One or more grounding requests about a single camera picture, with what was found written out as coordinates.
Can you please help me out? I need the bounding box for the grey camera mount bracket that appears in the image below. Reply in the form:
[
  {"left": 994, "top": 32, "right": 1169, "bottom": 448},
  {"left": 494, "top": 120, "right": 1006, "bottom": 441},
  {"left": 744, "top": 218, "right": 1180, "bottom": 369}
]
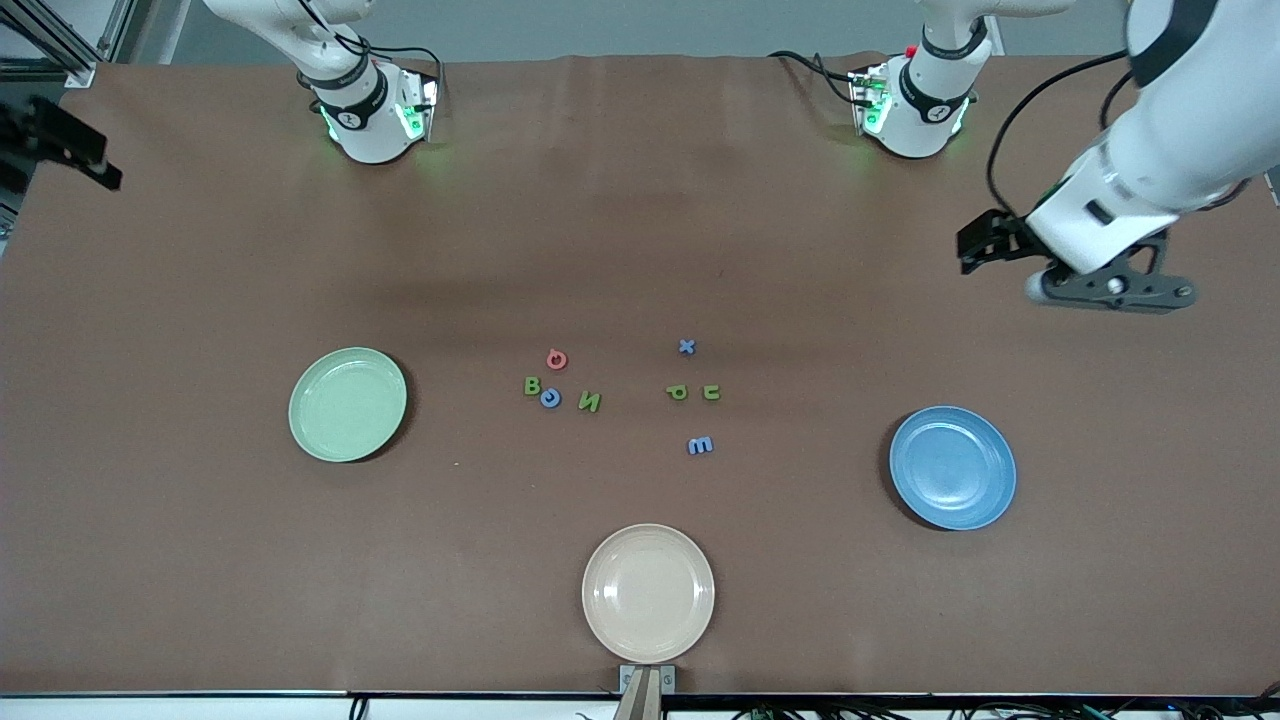
[{"left": 618, "top": 664, "right": 677, "bottom": 720}]

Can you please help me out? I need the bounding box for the light green plate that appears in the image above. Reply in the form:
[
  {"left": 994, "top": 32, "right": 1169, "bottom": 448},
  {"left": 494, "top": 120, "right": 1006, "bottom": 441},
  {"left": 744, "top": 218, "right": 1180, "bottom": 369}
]
[{"left": 288, "top": 347, "right": 409, "bottom": 463}]

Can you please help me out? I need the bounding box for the black arm base cable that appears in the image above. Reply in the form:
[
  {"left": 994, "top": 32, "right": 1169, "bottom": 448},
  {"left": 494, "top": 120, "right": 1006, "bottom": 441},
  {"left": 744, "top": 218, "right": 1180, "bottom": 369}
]
[
  {"left": 300, "top": 0, "right": 444, "bottom": 101},
  {"left": 768, "top": 50, "right": 863, "bottom": 101}
]

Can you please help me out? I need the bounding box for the beige plate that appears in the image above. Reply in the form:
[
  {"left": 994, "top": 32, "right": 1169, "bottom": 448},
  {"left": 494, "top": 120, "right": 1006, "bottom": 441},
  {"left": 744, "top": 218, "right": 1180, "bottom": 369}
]
[{"left": 581, "top": 523, "right": 717, "bottom": 665}]

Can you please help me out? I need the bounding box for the aluminium frame profile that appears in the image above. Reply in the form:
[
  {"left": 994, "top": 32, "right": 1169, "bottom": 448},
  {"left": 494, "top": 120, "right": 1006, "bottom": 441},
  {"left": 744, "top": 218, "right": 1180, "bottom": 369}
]
[{"left": 0, "top": 0, "right": 151, "bottom": 89}]

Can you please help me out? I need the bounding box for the black right arm base cable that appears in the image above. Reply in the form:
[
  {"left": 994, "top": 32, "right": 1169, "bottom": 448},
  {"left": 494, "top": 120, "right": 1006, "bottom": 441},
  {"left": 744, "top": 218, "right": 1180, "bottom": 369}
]
[{"left": 300, "top": 0, "right": 444, "bottom": 101}]

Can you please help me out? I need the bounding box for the black left arm base cable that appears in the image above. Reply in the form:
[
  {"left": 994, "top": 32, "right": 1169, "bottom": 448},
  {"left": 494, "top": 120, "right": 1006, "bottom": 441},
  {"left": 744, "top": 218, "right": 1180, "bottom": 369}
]
[{"left": 768, "top": 50, "right": 863, "bottom": 101}]

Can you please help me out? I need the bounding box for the brown table cover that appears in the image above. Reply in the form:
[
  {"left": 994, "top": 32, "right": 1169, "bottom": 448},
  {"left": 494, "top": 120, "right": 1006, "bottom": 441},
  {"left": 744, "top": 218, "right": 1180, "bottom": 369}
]
[{"left": 0, "top": 52, "right": 1280, "bottom": 698}]

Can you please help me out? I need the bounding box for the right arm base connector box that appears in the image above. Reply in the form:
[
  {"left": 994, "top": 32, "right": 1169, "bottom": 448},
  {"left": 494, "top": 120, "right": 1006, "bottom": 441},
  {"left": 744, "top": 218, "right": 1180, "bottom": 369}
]
[{"left": 395, "top": 68, "right": 441, "bottom": 143}]

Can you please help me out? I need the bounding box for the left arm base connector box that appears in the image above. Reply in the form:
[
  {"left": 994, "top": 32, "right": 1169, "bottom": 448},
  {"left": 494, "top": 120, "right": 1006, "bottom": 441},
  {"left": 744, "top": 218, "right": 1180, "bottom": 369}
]
[{"left": 848, "top": 65, "right": 893, "bottom": 136}]

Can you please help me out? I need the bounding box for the blue plate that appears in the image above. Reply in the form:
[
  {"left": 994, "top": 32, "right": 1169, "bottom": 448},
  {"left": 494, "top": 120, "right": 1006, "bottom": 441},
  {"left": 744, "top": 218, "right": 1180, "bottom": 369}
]
[{"left": 889, "top": 405, "right": 1018, "bottom": 531}]

